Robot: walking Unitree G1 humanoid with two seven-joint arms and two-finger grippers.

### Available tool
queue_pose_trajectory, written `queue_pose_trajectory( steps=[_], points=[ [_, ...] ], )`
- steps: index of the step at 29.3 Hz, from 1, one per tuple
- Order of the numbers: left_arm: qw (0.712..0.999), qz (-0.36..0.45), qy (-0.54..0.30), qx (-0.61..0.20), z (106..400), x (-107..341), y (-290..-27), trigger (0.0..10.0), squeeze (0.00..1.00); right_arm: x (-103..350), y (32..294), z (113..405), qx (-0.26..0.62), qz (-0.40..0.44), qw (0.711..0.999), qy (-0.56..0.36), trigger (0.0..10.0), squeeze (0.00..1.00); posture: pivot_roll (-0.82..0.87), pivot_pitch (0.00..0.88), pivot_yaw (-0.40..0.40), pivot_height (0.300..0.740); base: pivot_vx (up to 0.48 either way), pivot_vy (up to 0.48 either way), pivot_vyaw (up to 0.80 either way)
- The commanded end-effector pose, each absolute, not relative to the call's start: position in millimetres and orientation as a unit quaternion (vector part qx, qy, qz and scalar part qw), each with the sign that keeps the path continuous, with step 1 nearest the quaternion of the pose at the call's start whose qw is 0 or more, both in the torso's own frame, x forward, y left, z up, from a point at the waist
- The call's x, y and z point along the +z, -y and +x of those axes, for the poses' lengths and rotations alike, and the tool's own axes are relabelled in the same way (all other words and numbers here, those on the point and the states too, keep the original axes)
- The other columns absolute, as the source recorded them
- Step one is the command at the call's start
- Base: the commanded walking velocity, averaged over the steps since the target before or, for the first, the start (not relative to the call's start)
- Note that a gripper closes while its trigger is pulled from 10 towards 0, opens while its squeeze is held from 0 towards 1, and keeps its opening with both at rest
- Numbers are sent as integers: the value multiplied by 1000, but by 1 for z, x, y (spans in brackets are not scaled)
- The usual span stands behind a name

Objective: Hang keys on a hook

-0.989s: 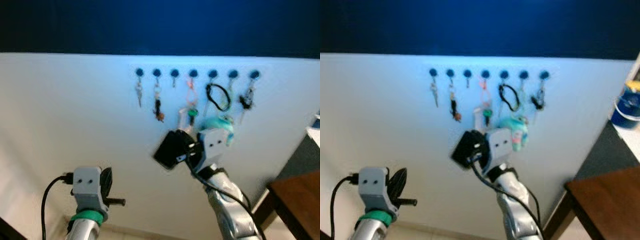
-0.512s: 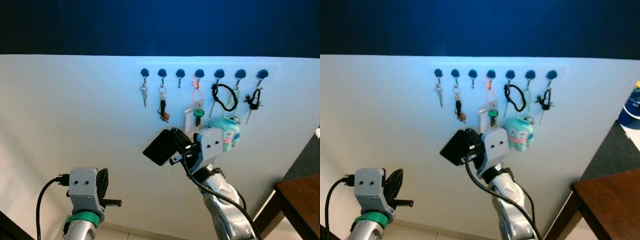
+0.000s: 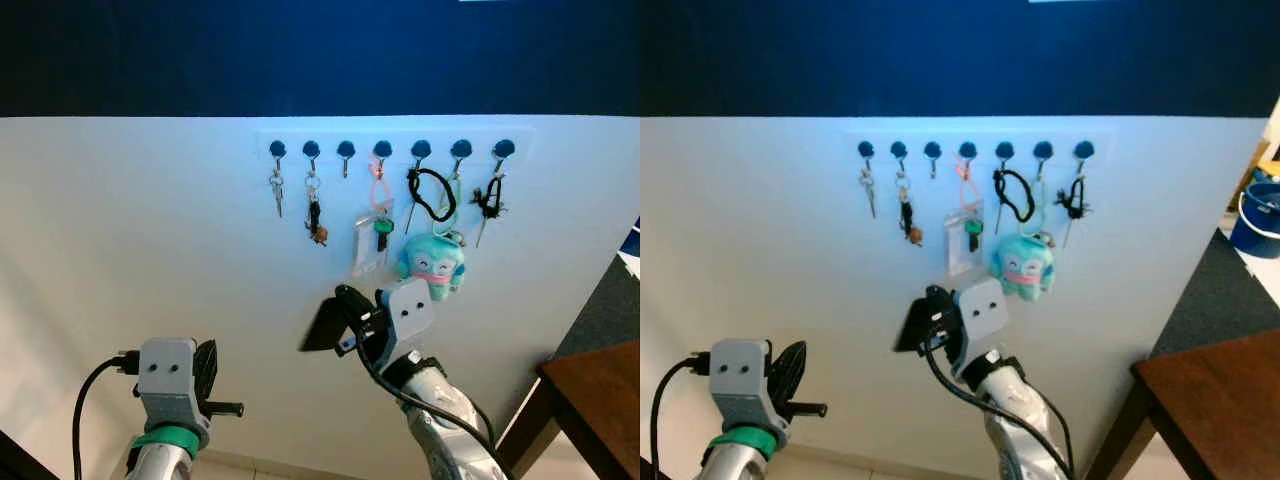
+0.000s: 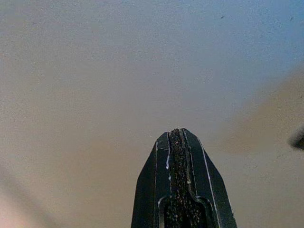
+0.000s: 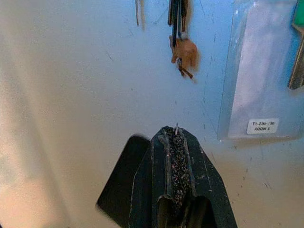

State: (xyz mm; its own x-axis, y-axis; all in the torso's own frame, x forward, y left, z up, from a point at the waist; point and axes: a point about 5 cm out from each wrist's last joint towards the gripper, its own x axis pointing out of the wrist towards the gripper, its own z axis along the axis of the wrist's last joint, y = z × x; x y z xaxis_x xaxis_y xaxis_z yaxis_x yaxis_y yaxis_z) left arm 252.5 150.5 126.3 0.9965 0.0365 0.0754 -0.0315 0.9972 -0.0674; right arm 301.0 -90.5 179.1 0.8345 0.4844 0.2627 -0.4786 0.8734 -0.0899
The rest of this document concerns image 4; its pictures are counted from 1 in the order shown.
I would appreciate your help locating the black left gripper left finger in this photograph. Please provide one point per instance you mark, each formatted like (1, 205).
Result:
(156, 185)

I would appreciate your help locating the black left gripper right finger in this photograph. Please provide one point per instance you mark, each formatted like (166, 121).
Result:
(204, 190)

